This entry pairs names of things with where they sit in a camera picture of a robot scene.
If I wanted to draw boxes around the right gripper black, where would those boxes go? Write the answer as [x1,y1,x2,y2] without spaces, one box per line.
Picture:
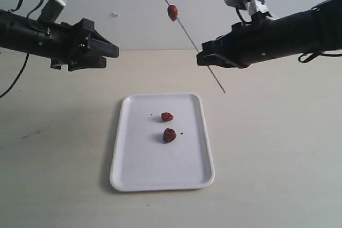
[196,22,265,69]

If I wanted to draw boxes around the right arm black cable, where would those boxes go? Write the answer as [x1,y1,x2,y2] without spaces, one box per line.
[297,50,342,64]

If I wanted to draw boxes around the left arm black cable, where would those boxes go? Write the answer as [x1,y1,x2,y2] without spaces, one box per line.
[0,0,45,99]

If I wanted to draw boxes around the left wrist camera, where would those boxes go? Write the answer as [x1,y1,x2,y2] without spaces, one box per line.
[38,0,67,22]

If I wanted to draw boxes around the thin metal skewer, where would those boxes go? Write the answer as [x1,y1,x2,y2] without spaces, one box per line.
[164,0,226,93]

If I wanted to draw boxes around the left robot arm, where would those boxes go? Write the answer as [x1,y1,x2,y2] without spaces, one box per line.
[1,11,119,72]

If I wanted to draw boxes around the red meat chunk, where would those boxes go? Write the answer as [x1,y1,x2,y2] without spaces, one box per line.
[161,112,174,122]
[167,5,178,21]
[163,128,177,143]

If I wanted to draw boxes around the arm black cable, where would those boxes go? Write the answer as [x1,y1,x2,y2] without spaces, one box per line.
[297,50,342,64]
[0,0,45,99]

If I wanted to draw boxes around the white plastic tray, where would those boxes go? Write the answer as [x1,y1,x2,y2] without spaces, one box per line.
[110,93,215,192]

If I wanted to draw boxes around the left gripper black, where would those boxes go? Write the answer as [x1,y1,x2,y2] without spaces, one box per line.
[50,18,119,72]

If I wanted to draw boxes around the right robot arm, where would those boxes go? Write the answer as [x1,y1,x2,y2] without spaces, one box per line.
[196,0,341,69]

